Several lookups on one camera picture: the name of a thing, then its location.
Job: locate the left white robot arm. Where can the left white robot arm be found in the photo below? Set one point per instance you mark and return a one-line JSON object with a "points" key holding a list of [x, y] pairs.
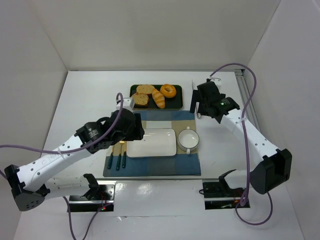
{"points": [[36, 182]]}

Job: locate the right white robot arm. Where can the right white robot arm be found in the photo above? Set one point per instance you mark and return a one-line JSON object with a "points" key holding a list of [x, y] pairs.
{"points": [[271, 166]]}

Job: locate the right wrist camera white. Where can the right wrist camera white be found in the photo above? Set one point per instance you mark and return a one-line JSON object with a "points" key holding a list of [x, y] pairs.
{"points": [[217, 81]]}

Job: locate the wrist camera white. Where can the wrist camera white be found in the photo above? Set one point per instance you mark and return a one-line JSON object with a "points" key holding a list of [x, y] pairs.
{"points": [[127, 103], [217, 81]]}

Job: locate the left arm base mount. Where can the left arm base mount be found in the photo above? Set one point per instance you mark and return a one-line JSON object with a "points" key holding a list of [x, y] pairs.
{"points": [[100, 195]]}

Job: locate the gold knife green handle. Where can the gold knife green handle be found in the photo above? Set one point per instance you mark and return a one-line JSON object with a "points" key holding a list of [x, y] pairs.
{"points": [[124, 157]]}

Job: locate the gold fork green handle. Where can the gold fork green handle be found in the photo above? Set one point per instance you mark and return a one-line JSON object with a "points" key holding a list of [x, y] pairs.
{"points": [[118, 163]]}

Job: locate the white two-handled cup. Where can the white two-handled cup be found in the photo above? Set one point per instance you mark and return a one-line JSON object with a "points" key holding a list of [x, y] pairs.
{"points": [[188, 140]]}

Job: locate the striped croissant bread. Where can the striped croissant bread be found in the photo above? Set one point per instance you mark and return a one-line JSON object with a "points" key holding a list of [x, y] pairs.
{"points": [[159, 99]]}

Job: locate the gold spoon green handle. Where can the gold spoon green handle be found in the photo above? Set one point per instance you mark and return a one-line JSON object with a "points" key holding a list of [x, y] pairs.
{"points": [[110, 160]]}

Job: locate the bread slice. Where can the bread slice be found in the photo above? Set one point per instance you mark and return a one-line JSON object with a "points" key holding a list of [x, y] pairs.
{"points": [[140, 99], [146, 89]]}

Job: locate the orange donut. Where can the orange donut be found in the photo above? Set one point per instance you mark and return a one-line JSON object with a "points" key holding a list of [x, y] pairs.
{"points": [[168, 91]]}

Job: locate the bread slice upper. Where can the bread slice upper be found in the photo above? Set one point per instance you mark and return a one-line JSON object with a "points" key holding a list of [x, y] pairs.
{"points": [[146, 89]]}

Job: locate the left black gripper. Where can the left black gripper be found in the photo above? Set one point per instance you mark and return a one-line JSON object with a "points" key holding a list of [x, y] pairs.
{"points": [[137, 126]]}

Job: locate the bread slice lower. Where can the bread slice lower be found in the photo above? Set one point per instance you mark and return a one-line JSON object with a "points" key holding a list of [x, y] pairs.
{"points": [[140, 99]]}

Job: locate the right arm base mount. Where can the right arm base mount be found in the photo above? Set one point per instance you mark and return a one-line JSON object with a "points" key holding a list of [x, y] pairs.
{"points": [[218, 195]]}

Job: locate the dark green rectangular tray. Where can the dark green rectangular tray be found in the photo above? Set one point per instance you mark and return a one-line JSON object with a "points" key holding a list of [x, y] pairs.
{"points": [[175, 103]]}

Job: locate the white rectangular plate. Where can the white rectangular plate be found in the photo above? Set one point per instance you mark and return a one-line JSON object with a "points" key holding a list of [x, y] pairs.
{"points": [[156, 142]]}

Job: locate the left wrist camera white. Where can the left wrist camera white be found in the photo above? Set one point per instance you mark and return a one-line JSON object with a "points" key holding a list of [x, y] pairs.
{"points": [[127, 103]]}

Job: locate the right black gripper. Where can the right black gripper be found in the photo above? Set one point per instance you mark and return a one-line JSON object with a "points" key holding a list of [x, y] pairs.
{"points": [[195, 102]]}

